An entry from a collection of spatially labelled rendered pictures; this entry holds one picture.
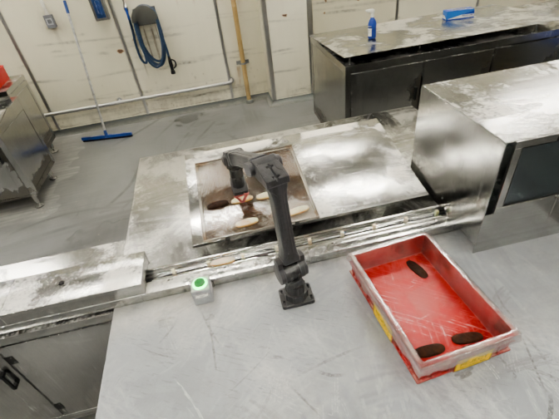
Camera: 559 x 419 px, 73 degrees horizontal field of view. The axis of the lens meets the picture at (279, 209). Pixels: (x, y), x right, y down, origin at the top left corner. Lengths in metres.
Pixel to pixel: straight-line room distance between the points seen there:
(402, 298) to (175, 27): 4.13
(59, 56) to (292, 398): 4.60
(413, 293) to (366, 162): 0.72
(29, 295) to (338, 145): 1.48
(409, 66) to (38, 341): 2.95
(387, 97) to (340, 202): 1.77
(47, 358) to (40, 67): 3.93
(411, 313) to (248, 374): 0.58
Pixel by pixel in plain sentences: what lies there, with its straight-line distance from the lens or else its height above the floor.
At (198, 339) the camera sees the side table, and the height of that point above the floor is 0.82.
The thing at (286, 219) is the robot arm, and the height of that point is 1.18.
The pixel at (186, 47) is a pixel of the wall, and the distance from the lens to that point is 4.94.
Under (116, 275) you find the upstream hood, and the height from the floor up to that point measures 0.92.
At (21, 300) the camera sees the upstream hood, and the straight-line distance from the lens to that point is 1.70.
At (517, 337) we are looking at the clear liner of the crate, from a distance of 1.32.
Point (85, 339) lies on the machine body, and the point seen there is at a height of 0.68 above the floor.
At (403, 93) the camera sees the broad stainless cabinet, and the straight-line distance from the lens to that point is 3.37.
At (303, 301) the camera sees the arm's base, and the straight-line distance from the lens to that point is 1.38.
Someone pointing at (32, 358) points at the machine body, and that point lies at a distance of 1.89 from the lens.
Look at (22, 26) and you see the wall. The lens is 5.19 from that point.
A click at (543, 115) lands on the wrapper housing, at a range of 1.57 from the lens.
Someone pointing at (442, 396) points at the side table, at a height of 0.82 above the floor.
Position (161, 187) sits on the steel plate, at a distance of 2.14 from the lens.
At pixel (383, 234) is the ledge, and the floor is 0.86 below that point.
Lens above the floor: 1.94
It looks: 39 degrees down
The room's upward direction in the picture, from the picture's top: 8 degrees counter-clockwise
